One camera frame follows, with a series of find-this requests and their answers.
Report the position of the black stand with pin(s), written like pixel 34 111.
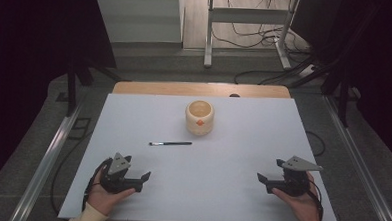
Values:
pixel 343 103
pixel 72 91

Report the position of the black pen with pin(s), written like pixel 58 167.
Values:
pixel 176 143

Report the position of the person's left hand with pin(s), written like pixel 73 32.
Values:
pixel 105 200

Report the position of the white cabinet panel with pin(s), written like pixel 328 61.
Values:
pixel 138 18

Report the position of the dark table grommet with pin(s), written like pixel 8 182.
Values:
pixel 234 95

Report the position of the white power strip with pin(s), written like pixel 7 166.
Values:
pixel 307 71

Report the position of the cream pen holder cup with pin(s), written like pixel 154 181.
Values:
pixel 196 127

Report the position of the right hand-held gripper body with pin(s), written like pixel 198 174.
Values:
pixel 294 181

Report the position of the white table mat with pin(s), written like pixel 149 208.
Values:
pixel 214 178

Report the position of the white desk frame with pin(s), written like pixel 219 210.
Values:
pixel 244 16

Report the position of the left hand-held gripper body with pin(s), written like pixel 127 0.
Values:
pixel 116 167

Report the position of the person's right hand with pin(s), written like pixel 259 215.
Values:
pixel 301 207

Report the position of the metal floor rail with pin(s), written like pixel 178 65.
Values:
pixel 359 154
pixel 48 157

